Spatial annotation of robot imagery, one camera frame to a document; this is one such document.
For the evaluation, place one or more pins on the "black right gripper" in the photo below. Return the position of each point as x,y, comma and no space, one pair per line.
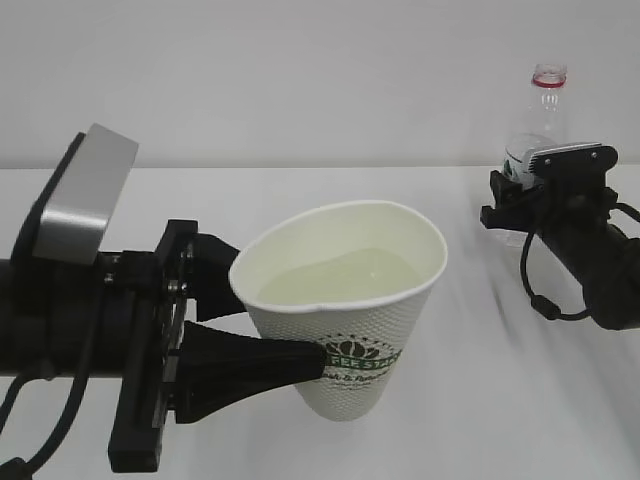
548,205

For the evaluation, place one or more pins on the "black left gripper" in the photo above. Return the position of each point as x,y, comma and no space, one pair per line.
121,317

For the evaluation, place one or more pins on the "clear plastic water bottle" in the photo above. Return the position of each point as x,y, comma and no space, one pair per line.
539,120

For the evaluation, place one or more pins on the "white paper coffee cup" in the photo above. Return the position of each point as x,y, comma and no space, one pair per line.
351,277

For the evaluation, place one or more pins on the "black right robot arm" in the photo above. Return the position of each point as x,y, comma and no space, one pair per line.
606,268

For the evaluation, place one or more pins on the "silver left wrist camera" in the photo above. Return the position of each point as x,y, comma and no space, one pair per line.
68,220

